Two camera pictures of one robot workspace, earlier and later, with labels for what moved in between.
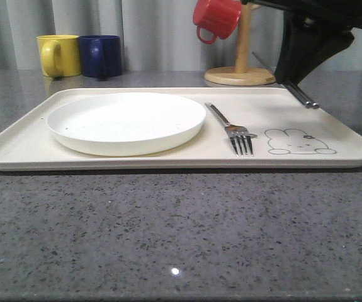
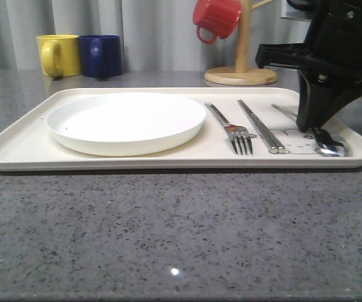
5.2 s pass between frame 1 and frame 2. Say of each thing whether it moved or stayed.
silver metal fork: stayed
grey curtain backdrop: stayed
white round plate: stayed
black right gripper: moved
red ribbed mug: stayed
